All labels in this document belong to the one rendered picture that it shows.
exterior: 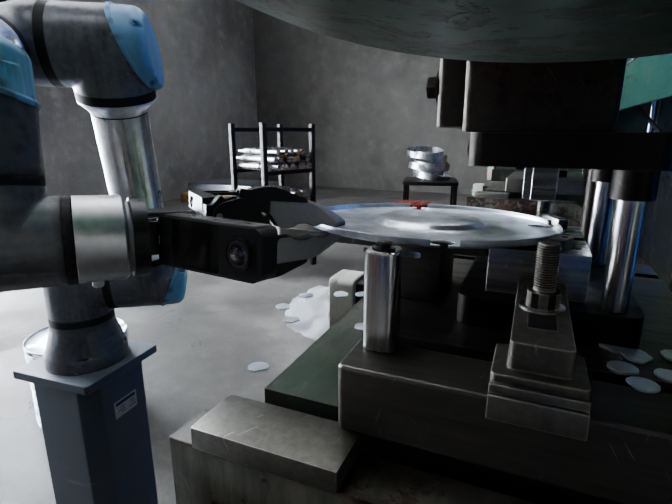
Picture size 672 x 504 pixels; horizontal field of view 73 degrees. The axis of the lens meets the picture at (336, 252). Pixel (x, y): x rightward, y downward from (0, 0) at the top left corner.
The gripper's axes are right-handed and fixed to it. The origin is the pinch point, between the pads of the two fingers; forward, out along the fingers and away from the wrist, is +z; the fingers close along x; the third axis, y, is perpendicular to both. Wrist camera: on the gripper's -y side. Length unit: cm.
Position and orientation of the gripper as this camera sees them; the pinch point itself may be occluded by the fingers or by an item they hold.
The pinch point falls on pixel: (337, 228)
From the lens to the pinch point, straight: 48.7
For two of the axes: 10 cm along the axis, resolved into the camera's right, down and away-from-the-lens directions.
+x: -0.3, 9.7, 2.3
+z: 8.8, -0.8, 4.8
